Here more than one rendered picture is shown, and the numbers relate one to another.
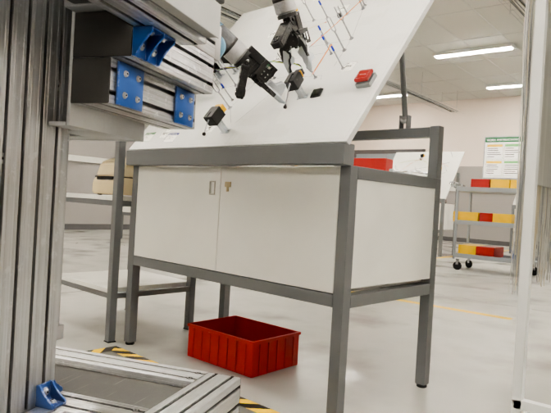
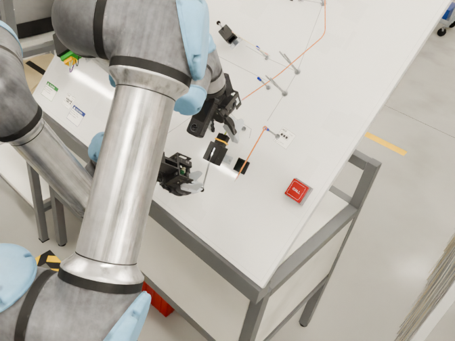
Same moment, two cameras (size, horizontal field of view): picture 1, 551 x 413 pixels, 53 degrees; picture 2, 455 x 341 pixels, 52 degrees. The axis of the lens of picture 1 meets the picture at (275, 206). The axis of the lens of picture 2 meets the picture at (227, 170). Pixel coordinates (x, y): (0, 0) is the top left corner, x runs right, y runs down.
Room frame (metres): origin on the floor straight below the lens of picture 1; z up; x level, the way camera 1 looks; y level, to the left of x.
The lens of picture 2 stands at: (0.87, 0.05, 1.92)
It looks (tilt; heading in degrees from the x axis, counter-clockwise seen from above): 39 degrees down; 353
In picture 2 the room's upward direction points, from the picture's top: 11 degrees clockwise
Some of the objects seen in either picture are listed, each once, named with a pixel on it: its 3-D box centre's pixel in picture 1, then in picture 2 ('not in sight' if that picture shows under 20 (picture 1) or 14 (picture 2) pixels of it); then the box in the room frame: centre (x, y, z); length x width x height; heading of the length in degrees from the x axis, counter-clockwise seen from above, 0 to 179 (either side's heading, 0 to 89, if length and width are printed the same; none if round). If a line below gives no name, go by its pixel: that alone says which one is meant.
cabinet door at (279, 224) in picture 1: (272, 224); (184, 273); (1.89, 0.01, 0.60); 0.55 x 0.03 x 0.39; 47
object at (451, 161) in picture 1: (416, 201); not in sight; (8.90, -2.27, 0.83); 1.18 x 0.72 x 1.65; 51
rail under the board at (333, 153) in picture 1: (219, 156); (130, 184); (2.07, 0.22, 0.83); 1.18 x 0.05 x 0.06; 47
